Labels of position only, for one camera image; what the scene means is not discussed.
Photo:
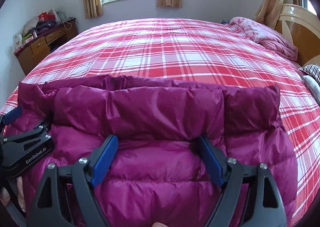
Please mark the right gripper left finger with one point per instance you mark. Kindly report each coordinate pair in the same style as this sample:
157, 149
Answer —
50, 206

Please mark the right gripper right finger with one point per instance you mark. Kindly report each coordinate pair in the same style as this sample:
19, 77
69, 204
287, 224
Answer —
263, 205

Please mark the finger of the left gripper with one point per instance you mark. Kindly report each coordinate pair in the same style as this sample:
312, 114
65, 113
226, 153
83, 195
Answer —
9, 117

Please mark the magenta puffer jacket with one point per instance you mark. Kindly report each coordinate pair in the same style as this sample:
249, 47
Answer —
157, 174

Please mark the pile of clothes on desk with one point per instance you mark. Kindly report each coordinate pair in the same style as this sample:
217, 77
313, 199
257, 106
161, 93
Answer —
35, 25

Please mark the person's left hand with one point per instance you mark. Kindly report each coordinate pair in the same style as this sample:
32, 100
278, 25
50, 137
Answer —
13, 193

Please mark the person's right hand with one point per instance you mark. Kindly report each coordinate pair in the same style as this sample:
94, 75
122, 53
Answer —
158, 224

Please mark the brown wooden desk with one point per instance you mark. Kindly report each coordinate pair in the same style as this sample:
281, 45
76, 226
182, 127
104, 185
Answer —
33, 52

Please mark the white carton box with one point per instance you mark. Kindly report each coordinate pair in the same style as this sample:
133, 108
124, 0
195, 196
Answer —
17, 38

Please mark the red gift bag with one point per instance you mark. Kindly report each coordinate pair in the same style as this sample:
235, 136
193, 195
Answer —
47, 16

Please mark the striped grey pillow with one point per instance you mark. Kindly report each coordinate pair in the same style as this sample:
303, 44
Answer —
311, 78

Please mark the pink floral folded quilt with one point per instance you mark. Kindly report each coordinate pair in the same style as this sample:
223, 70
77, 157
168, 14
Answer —
267, 37

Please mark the red plaid bed cover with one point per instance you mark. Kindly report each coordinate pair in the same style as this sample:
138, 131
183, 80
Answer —
200, 52

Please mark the wooden headboard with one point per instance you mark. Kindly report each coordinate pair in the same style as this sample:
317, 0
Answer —
301, 28

